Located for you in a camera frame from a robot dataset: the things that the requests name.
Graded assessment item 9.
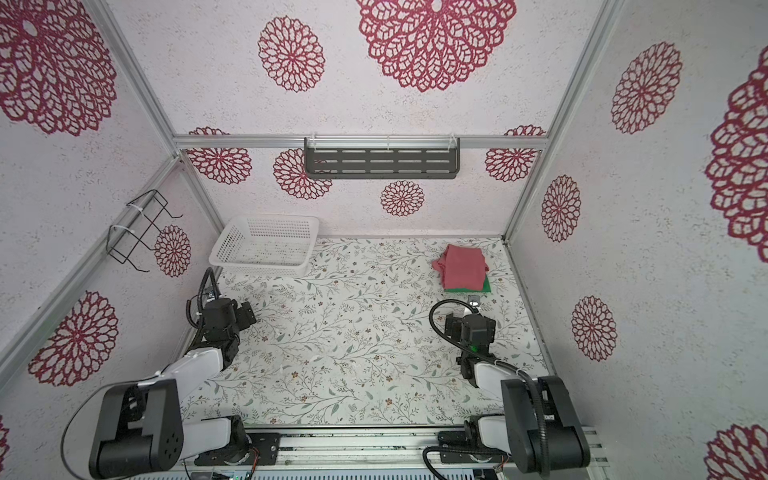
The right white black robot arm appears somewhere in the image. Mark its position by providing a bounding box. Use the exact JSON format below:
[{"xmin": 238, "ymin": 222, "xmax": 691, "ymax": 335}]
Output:
[{"xmin": 428, "ymin": 299, "xmax": 592, "ymax": 479}]

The green tank top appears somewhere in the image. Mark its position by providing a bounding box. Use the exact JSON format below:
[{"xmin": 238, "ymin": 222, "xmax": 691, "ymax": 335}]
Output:
[{"xmin": 445, "ymin": 276, "xmax": 491, "ymax": 294}]

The white plastic laundry basket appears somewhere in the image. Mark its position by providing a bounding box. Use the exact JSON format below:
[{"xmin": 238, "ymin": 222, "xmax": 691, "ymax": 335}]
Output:
[{"xmin": 209, "ymin": 214, "xmax": 320, "ymax": 277}]

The pink red tank top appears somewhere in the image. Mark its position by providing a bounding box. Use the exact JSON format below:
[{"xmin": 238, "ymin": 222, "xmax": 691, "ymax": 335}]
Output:
[{"xmin": 431, "ymin": 244, "xmax": 489, "ymax": 290}]

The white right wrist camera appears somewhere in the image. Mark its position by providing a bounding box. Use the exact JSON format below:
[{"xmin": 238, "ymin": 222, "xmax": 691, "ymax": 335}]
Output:
[{"xmin": 467, "ymin": 295, "xmax": 480, "ymax": 315}]

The dark grey wall shelf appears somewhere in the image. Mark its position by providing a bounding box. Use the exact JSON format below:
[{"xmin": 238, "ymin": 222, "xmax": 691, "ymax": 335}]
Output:
[{"xmin": 303, "ymin": 136, "xmax": 461, "ymax": 180}]

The aluminium front rail frame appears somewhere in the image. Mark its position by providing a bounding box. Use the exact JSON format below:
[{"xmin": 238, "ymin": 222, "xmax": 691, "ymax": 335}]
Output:
[{"xmin": 104, "ymin": 424, "xmax": 610, "ymax": 480}]

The black wire wall rack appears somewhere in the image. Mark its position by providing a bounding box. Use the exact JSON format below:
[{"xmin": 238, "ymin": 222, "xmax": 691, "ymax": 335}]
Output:
[{"xmin": 104, "ymin": 189, "xmax": 183, "ymax": 274}]

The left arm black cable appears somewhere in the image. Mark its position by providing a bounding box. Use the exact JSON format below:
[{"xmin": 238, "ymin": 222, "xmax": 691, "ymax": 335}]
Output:
[{"xmin": 59, "ymin": 266, "xmax": 223, "ymax": 480}]

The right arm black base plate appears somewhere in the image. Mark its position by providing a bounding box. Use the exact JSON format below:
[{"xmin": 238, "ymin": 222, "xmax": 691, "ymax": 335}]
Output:
[{"xmin": 437, "ymin": 430, "xmax": 510, "ymax": 464}]

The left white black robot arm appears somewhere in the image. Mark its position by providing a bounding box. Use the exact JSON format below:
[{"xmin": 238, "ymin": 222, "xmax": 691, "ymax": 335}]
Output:
[{"xmin": 88, "ymin": 297, "xmax": 260, "ymax": 479}]

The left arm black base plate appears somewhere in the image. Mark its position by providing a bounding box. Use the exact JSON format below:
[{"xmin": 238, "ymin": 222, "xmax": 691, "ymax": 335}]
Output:
[{"xmin": 193, "ymin": 433, "xmax": 280, "ymax": 467}]

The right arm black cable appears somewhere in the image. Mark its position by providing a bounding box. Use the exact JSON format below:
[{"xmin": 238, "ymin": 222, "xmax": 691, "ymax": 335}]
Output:
[{"xmin": 421, "ymin": 298, "xmax": 552, "ymax": 480}]

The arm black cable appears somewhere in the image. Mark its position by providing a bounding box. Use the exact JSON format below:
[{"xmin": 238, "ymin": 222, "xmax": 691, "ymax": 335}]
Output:
[
  {"xmin": 59, "ymin": 266, "xmax": 223, "ymax": 480},
  {"xmin": 421, "ymin": 298, "xmax": 552, "ymax": 480}
]

